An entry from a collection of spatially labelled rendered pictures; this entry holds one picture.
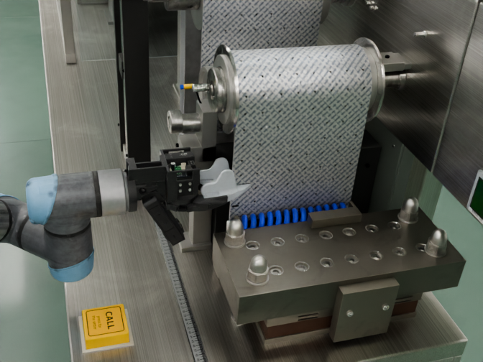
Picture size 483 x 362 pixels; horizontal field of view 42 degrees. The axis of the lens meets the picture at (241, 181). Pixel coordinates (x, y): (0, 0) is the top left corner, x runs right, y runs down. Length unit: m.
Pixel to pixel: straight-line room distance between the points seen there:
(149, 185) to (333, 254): 0.32
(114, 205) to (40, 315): 1.46
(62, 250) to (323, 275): 0.42
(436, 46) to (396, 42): 0.13
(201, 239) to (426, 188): 0.53
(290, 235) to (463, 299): 1.65
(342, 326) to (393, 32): 0.53
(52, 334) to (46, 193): 1.40
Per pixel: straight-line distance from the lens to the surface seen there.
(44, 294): 2.51
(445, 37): 1.07
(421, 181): 1.46
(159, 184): 1.03
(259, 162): 1.08
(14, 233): 1.13
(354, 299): 1.04
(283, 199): 1.14
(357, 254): 1.08
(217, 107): 1.03
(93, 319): 1.09
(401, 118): 1.19
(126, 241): 1.28
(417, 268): 1.09
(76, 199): 1.01
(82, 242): 1.06
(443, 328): 1.19
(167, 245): 1.26
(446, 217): 3.10
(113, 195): 1.01
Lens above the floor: 1.70
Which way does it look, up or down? 33 degrees down
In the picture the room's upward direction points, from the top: 4 degrees clockwise
